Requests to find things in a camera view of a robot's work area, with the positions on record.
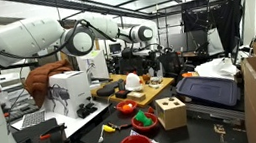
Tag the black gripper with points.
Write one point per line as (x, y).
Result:
(152, 58)

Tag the orange bowl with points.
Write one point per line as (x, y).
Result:
(189, 74)

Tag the brown ball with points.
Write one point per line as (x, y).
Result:
(146, 77)

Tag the clear glass container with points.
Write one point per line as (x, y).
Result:
(155, 81)

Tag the black office chair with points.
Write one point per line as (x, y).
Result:
(132, 64)
(171, 64)

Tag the light wooden desk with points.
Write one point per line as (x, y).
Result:
(153, 93)

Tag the white plush chicken toy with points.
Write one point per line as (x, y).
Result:
(133, 82)

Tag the flat brown labelled box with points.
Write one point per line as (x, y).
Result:
(136, 96)

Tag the black cylindrical speaker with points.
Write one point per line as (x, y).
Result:
(121, 84)

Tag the black box red label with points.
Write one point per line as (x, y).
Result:
(122, 94)

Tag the small red cube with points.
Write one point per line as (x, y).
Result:
(150, 110)

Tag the small orange ball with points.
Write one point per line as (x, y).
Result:
(125, 108)

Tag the wooden shape sorter box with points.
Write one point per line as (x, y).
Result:
(171, 116)

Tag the green plastic toy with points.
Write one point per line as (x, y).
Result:
(143, 120)

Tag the black rounded pouch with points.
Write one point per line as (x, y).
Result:
(106, 90)

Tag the dark plastic bin lid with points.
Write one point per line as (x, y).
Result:
(208, 90)

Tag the white paper pile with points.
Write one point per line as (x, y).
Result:
(216, 67)

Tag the yellow toy banana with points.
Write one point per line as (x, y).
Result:
(109, 128)

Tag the black joystick controller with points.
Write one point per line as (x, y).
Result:
(84, 111)

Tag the black lit monitor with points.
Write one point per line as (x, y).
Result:
(236, 51)

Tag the black curtain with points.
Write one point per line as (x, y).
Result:
(225, 24)

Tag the white box robot dog print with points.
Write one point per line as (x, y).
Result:
(71, 96)

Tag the brown puffer jacket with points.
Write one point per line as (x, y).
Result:
(40, 82)

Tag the orange black clamp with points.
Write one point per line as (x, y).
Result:
(53, 129)

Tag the grey perforated plate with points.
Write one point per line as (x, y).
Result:
(33, 119)

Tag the black camera stand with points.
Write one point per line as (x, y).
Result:
(19, 66)

